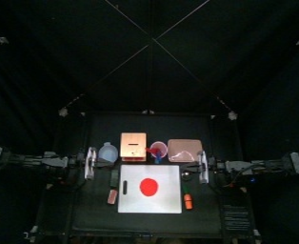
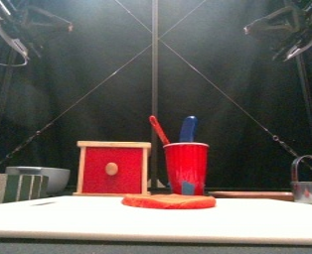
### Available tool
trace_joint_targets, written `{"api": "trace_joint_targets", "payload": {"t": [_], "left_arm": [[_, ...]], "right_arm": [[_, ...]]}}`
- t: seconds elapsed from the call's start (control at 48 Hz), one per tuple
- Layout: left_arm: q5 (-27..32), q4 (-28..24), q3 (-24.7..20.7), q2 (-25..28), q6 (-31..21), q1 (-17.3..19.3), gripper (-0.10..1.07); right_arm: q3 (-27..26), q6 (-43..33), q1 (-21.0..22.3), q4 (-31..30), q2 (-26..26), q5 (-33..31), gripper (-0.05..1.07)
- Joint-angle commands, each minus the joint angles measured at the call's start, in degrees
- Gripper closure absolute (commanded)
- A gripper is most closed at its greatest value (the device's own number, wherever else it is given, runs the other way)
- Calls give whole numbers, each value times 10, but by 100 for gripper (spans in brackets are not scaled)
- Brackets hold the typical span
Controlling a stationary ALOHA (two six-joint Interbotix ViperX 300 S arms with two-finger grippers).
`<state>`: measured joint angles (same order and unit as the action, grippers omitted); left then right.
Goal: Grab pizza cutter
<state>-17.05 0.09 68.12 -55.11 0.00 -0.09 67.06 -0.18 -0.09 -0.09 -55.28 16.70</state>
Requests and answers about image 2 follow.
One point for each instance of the brown wooden board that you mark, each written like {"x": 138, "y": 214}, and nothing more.
{"x": 254, "y": 195}

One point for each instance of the green striped grey block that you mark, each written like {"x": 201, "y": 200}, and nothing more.
{"x": 17, "y": 188}

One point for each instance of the red wooden drawer box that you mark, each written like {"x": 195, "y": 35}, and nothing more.
{"x": 113, "y": 168}

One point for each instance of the slanted dark frame pole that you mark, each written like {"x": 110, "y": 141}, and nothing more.
{"x": 307, "y": 102}

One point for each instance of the white cutting board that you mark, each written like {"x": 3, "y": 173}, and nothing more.
{"x": 153, "y": 220}

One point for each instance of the grey bowl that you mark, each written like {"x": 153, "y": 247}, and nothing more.
{"x": 51, "y": 177}

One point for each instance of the vertical metal frame pole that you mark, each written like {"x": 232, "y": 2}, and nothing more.
{"x": 154, "y": 82}

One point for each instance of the red plastic cup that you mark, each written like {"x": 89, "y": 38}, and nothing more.
{"x": 187, "y": 168}

